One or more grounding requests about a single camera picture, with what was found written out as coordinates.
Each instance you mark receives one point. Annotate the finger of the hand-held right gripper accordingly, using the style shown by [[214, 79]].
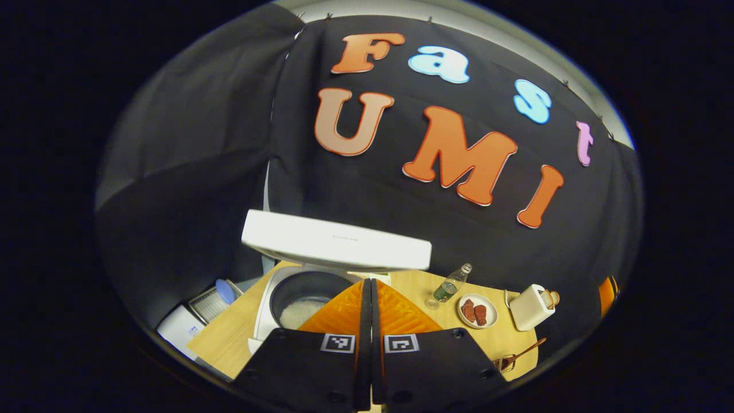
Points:
[[609, 295]]

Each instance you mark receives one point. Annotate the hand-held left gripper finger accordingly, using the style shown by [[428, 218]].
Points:
[[375, 344], [365, 344]]

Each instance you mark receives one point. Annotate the white rice layer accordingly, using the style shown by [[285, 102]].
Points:
[[301, 312]]

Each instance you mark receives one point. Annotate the wooden spoon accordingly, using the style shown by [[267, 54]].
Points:
[[527, 350]]

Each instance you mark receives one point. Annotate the white rice cooker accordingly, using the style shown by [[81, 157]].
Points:
[[335, 241]]

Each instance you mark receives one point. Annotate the toast bread slice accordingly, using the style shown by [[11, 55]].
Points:
[[552, 298]]

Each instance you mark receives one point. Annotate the white toaster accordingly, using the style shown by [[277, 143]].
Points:
[[528, 310]]

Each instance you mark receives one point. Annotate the clear plastic water bottle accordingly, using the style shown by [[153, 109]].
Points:
[[450, 287]]

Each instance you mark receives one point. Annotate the red meat piece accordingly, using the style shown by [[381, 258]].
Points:
[[468, 311], [480, 315]]

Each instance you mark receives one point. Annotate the white round plate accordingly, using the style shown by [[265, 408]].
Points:
[[490, 310]]

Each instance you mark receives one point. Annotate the blue round lid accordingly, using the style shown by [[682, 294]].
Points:
[[225, 291]]

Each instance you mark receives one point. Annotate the white box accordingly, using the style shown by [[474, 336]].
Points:
[[180, 332]]

